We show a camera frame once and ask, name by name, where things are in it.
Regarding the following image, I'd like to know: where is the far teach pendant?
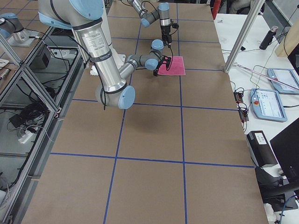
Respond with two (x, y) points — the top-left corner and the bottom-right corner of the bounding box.
(267, 68), (299, 95)

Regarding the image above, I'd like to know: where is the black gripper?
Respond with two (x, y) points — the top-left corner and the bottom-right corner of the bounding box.
(160, 24), (179, 48)
(153, 56), (171, 76)

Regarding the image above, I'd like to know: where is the black box with label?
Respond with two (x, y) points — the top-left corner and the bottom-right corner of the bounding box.
(247, 131), (278, 168)

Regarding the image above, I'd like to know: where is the pink towel with grey back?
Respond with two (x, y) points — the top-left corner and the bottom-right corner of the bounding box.
(158, 56), (185, 76)

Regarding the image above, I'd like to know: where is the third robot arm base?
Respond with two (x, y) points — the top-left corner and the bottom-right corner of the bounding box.
(0, 13), (33, 47)

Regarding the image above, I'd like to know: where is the aluminium frame post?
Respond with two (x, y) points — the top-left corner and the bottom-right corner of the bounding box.
(223, 0), (265, 73)

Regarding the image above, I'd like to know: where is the small circuit board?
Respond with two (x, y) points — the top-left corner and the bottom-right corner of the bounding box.
(234, 91), (243, 104)

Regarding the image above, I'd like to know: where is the teach pendant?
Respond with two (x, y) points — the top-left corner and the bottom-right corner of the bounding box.
(267, 68), (299, 95)
(250, 88), (288, 122)

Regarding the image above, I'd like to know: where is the white power strip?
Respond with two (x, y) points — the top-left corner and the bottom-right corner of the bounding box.
(18, 130), (33, 144)

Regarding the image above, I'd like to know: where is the black water bottle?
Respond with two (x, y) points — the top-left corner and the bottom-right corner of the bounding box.
(259, 26), (278, 50)

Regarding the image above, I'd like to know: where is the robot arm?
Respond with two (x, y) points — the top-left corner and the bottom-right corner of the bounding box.
(38, 0), (166, 109)
(121, 0), (179, 49)

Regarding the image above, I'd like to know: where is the black monitor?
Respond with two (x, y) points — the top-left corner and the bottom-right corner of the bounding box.
(270, 119), (299, 181)

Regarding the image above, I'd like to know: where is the near teach pendant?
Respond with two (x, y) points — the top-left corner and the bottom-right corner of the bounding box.
(250, 88), (288, 122)

